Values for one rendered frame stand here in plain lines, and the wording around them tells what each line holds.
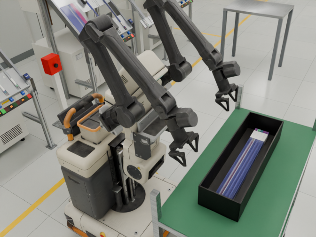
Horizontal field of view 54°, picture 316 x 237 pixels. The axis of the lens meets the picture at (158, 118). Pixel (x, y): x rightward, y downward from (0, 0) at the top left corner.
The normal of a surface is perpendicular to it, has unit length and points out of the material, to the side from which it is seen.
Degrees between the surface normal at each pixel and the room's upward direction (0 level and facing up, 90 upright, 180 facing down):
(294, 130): 0
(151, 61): 42
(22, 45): 90
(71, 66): 90
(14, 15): 90
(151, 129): 0
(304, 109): 0
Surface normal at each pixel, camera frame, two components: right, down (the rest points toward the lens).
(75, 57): 0.84, 0.29
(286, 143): -0.05, -0.80
